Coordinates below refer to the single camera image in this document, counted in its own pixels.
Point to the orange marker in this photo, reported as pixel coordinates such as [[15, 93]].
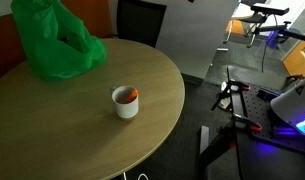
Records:
[[133, 95]]

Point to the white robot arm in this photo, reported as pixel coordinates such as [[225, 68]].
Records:
[[293, 103]]

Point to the white and brown mug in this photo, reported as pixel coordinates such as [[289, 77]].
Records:
[[126, 109]]

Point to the black chair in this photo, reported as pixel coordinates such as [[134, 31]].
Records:
[[140, 20]]

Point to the grey flat bar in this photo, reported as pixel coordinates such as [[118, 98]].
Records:
[[204, 140]]

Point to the black stand leg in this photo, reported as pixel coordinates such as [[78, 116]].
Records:
[[215, 148]]

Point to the green plastic bag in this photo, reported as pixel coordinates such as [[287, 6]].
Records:
[[55, 56]]

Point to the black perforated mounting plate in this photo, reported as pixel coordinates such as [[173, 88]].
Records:
[[258, 110]]

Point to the office chair with metal legs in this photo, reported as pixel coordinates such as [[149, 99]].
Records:
[[240, 25]]

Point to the small black box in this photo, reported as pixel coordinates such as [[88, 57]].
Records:
[[268, 93]]

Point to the black stereo camera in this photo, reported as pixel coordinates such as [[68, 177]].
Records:
[[270, 9]]

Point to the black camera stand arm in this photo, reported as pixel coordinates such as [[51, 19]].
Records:
[[285, 32]]

